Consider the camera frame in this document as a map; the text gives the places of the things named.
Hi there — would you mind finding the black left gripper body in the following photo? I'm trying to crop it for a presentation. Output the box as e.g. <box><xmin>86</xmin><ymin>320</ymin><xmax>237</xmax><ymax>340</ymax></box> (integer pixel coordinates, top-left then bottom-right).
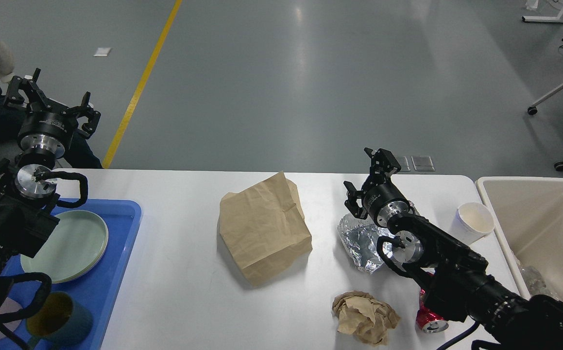
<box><xmin>17</xmin><ymin>105</ymin><xmax>82</xmax><ymax>157</ymax></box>

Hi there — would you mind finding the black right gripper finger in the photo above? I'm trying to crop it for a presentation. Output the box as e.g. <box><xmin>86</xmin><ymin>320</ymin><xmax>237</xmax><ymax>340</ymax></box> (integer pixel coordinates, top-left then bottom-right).
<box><xmin>364</xmin><ymin>148</ymin><xmax>402</xmax><ymax>182</ymax></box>
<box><xmin>343</xmin><ymin>181</ymin><xmax>367</xmax><ymax>220</ymax></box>

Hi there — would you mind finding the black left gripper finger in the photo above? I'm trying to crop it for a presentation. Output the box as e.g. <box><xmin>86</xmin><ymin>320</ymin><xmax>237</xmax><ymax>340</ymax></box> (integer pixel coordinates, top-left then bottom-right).
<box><xmin>70</xmin><ymin>91</ymin><xmax>102</xmax><ymax>140</ymax></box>
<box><xmin>3</xmin><ymin>68</ymin><xmax>49</xmax><ymax>115</ymax></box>

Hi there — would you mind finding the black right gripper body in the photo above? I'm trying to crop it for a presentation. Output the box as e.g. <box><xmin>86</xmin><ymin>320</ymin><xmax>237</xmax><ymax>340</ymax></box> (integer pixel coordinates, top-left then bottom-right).
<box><xmin>359</xmin><ymin>182</ymin><xmax>410</xmax><ymax>228</ymax></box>

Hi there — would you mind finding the white paper cup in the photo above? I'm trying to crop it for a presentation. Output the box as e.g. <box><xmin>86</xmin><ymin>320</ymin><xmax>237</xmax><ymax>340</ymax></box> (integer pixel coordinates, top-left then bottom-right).
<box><xmin>451</xmin><ymin>202</ymin><xmax>495</xmax><ymax>245</ymax></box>

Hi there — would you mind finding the light green plate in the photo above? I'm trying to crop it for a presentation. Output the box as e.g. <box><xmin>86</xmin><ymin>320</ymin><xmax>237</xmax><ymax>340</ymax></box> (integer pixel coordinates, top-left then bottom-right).
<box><xmin>20</xmin><ymin>210</ymin><xmax>109</xmax><ymax>284</ymax></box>

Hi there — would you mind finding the dark teal mug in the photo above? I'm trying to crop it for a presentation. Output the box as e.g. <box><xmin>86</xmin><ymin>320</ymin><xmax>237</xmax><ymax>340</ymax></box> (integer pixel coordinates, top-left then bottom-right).
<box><xmin>26</xmin><ymin>292</ymin><xmax>93</xmax><ymax>350</ymax></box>

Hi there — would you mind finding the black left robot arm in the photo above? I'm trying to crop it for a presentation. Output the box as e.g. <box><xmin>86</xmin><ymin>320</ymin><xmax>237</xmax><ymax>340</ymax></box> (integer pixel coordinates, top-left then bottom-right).
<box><xmin>0</xmin><ymin>69</ymin><xmax>101</xmax><ymax>350</ymax></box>

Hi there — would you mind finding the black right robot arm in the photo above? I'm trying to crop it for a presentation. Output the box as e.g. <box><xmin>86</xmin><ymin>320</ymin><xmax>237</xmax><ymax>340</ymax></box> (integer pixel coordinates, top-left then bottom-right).
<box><xmin>344</xmin><ymin>148</ymin><xmax>563</xmax><ymax>350</ymax></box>

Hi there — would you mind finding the floor outlet plate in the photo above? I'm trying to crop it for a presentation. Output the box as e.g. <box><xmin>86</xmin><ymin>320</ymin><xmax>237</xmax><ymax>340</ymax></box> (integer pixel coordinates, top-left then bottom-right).
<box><xmin>396</xmin><ymin>157</ymin><xmax>435</xmax><ymax>172</ymax></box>

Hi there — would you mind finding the crumpled aluminium foil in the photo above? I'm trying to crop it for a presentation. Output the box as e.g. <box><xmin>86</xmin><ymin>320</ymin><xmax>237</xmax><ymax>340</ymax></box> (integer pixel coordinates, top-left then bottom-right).
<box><xmin>338</xmin><ymin>201</ymin><xmax>424</xmax><ymax>277</ymax></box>

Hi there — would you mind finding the brown paper bag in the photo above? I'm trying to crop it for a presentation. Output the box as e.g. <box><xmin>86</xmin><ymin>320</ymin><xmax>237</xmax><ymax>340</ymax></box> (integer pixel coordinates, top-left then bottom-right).
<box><xmin>219</xmin><ymin>172</ymin><xmax>312</xmax><ymax>287</ymax></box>

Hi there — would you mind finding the crumpled brown paper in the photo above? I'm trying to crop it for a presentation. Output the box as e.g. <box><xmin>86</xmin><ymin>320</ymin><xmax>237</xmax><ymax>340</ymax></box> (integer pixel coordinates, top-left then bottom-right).
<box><xmin>331</xmin><ymin>291</ymin><xmax>401</xmax><ymax>346</ymax></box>

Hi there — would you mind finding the crushed red can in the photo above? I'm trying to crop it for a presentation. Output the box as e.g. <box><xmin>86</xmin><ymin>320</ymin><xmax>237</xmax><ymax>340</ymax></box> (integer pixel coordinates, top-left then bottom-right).
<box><xmin>415</xmin><ymin>288</ymin><xmax>449</xmax><ymax>334</ymax></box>

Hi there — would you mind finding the blue plastic tray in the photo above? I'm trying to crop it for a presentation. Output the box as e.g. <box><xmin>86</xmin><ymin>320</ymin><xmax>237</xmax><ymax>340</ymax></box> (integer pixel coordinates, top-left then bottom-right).
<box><xmin>0</xmin><ymin>199</ymin><xmax>142</xmax><ymax>350</ymax></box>

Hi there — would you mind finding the beige plastic bin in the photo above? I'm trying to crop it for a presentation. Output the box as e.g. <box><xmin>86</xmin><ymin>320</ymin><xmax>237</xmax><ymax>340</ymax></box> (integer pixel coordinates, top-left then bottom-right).
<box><xmin>475</xmin><ymin>176</ymin><xmax>563</xmax><ymax>301</ymax></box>

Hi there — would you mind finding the white desk frame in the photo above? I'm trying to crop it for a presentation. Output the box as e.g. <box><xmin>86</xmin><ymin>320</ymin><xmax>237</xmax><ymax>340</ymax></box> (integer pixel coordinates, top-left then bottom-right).
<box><xmin>521</xmin><ymin>0</ymin><xmax>563</xmax><ymax>24</ymax></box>

